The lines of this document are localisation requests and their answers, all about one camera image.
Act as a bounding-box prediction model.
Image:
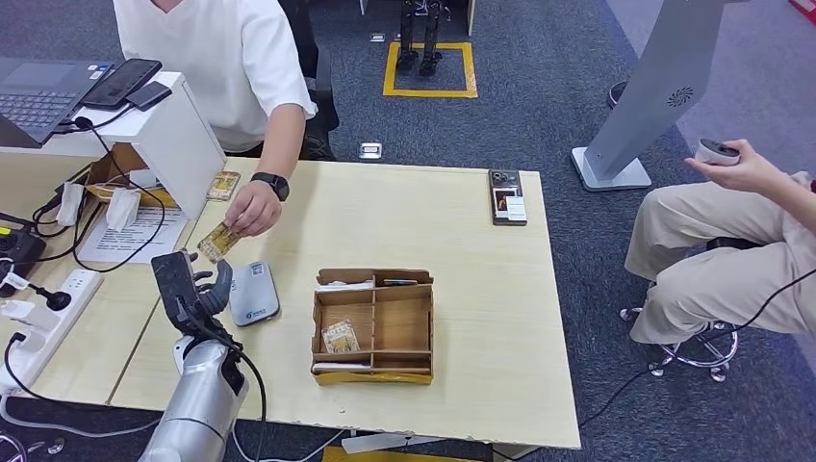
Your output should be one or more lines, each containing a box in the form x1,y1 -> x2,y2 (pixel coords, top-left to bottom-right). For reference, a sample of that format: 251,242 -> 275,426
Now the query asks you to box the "person's hand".
685,139 -> 783,196

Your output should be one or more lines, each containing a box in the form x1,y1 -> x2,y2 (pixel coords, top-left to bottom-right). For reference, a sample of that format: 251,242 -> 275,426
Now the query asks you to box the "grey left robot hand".
190,258 -> 235,318

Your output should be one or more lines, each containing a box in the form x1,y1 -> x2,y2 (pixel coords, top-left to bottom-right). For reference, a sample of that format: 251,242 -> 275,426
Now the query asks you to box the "person's left hand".
224,180 -> 283,239

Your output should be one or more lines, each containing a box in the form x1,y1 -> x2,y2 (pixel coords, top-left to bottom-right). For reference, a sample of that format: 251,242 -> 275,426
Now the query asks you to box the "white round controller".
693,138 -> 742,167

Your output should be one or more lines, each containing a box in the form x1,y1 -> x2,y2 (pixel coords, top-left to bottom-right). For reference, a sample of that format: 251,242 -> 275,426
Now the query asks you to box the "yellow forest picture card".
319,319 -> 360,355

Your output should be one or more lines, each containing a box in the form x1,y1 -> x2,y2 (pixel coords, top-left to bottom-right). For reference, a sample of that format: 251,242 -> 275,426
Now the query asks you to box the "person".
623,139 -> 816,346
111,0 -> 319,239

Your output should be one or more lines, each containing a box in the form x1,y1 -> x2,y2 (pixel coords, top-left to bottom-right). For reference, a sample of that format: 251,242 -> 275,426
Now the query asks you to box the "black wristwatch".
249,171 -> 292,203

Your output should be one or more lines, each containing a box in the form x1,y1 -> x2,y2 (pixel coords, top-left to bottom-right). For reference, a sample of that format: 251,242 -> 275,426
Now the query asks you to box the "white desk riser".
0,71 -> 227,221

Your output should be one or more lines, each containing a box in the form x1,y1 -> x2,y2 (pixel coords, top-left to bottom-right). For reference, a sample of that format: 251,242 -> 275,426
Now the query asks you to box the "printed paper sheet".
76,205 -> 190,266

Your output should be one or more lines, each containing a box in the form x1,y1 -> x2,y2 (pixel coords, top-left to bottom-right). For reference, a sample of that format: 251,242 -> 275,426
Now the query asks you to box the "white packet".
105,188 -> 141,232
56,183 -> 86,227

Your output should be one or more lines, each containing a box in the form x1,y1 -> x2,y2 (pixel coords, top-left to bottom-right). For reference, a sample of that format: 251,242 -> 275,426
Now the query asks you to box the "grey kiosk stand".
569,0 -> 728,193

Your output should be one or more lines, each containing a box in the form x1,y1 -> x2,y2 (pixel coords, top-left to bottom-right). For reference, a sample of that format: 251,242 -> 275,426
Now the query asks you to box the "white power strip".
0,269 -> 103,397

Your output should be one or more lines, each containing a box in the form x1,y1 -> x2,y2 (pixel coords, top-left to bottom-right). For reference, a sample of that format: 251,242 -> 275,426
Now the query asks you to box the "small black power bank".
125,81 -> 173,113

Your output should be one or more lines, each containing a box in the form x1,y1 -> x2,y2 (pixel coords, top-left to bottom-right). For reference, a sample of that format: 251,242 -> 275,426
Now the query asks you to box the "open cardboard box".
83,142 -> 178,209

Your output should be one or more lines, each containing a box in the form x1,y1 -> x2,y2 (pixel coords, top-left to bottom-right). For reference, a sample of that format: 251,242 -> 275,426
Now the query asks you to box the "black power plug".
25,283 -> 72,313

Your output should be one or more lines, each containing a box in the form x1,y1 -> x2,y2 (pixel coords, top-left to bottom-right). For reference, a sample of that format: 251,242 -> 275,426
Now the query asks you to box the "wooden organizer box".
309,268 -> 435,387

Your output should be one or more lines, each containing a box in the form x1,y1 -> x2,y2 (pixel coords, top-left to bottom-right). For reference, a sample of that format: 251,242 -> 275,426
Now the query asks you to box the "large black smartphone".
81,58 -> 164,111

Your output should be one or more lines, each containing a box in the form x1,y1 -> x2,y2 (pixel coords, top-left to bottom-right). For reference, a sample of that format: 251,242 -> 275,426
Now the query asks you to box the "chrome wheeled stool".
618,304 -> 739,382

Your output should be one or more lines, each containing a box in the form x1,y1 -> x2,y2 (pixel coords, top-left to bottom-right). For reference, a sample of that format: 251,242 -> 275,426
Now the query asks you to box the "white power adapter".
0,299 -> 62,333

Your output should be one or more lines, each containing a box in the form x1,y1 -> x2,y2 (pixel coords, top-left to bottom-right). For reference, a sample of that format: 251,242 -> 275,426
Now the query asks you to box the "black joystick device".
0,222 -> 47,297

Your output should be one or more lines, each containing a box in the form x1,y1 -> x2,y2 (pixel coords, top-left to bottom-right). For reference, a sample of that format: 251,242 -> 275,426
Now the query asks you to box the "standing humanoid robot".
395,0 -> 444,78

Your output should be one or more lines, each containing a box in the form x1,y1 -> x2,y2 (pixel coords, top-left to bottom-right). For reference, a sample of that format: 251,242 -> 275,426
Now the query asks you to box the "grey laptop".
0,57 -> 115,148

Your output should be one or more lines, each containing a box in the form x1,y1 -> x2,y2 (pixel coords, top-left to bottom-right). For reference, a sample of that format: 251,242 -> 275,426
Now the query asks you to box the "smartphone with photo case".
488,168 -> 529,227

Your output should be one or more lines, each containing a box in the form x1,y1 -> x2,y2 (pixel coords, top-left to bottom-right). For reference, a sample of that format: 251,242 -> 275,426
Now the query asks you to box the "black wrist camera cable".
185,312 -> 269,462

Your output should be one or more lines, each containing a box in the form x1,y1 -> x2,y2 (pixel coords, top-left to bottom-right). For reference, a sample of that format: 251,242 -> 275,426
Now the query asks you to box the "black laptop cable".
54,105 -> 168,274

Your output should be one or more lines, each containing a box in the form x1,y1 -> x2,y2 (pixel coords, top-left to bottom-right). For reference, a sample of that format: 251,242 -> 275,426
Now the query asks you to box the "white floor cable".
0,395 -> 164,441

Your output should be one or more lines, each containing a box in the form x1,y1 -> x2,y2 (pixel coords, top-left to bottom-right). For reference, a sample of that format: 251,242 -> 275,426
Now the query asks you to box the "black power strip cable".
0,332 -> 111,409

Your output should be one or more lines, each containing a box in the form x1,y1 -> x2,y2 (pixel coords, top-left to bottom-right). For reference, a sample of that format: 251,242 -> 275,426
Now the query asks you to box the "black floor cable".
491,268 -> 816,460

